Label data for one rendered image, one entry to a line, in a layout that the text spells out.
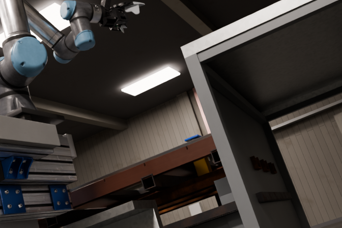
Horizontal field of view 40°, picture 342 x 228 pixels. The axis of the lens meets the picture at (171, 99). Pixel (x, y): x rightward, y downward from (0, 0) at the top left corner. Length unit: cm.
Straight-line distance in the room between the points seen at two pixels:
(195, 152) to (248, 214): 47
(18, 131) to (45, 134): 11
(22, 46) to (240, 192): 81
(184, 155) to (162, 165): 10
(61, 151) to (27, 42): 40
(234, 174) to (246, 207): 10
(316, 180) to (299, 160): 56
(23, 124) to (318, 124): 998
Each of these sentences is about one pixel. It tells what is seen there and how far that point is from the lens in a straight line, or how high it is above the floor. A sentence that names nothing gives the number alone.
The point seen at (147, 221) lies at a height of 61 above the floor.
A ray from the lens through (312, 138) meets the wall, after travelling 1105.
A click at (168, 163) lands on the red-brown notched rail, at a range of 175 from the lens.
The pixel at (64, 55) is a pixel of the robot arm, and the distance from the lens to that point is 187.
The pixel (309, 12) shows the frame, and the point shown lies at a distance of 140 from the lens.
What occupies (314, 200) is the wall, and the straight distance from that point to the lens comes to 1101.
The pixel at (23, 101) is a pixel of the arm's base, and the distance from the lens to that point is 163.
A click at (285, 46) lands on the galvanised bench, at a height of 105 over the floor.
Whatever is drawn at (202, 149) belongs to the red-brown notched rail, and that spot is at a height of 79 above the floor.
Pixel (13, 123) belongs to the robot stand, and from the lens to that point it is 133.
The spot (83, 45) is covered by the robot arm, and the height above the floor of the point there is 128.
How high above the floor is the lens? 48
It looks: 17 degrees up
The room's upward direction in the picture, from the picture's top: 18 degrees counter-clockwise
